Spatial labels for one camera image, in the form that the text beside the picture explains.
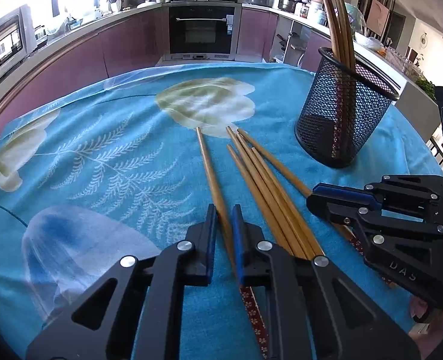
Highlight bamboo chopstick seven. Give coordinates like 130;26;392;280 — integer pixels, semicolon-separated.
235;133;325;259

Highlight bamboo chopstick five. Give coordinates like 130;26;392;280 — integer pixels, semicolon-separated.
226;145;293;254

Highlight bamboo chopstick one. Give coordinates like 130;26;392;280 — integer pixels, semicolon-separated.
323;0;342;158

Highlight pink wall picture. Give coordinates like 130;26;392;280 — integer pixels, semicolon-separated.
366;0;390;36

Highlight blue floral tablecloth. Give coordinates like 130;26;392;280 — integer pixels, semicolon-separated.
0;63;442;356

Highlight right hand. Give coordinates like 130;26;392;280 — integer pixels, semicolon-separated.
409;297;443;359

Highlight black mesh pen holder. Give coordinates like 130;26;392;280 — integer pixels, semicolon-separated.
294;47;400;168

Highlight bamboo chopstick six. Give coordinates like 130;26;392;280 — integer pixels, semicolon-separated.
226;127;306;258

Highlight bamboo chopstick two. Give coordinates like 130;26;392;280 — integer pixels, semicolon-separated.
334;0;351;153

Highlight black built-in oven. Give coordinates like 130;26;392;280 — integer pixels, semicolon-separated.
168;3;241;59

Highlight pink lower cabinets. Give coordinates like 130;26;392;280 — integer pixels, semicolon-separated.
0;5;334;136

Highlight bamboo chopstick four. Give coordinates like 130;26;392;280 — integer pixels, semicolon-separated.
195;127;268;359

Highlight white microwave oven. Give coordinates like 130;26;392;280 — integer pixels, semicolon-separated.
0;5;37;75

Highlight bamboo chopstick eight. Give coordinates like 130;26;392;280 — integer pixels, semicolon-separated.
237;128;363;254

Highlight bamboo chopstick three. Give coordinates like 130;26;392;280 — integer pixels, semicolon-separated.
343;0;355;153

